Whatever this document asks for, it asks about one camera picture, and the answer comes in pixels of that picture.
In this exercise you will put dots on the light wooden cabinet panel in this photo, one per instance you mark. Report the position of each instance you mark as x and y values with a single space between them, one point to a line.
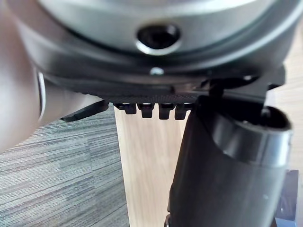
146 165
294 99

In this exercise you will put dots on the pale blurred robot body part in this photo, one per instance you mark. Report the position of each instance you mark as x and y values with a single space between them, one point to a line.
16 89

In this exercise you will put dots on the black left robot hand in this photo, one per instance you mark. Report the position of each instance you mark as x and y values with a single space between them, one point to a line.
227 170

